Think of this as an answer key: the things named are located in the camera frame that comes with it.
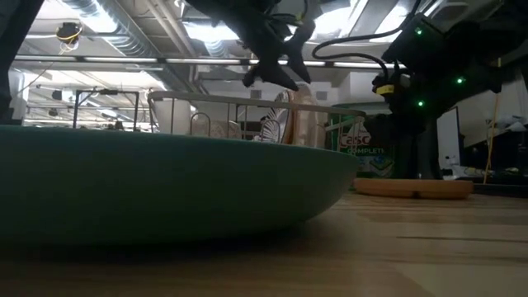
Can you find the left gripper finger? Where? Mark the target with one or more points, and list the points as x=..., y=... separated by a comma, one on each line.
x=300, y=53
x=274, y=66

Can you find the orange patterned plate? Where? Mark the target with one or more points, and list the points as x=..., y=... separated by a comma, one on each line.
x=309, y=119

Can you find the tan divided plate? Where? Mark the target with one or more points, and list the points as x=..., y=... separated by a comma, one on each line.
x=412, y=189

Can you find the large teal plate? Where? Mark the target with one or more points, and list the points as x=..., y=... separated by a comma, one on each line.
x=165, y=185

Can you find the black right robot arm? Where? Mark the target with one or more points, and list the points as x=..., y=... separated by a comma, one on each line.
x=433, y=41

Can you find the green Cascade detergent box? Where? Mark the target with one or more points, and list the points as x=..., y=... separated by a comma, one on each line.
x=354, y=142

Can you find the white board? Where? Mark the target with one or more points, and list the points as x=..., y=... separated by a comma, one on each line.
x=449, y=140

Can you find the ceiling light panel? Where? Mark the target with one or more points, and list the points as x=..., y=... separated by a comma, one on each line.
x=387, y=20

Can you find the long ceiling strip light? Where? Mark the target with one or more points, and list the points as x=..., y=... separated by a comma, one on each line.
x=123, y=59

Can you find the silver ventilation duct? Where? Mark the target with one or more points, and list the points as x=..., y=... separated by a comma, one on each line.
x=123, y=41

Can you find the black stand frame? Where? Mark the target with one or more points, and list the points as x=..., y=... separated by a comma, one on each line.
x=107, y=91

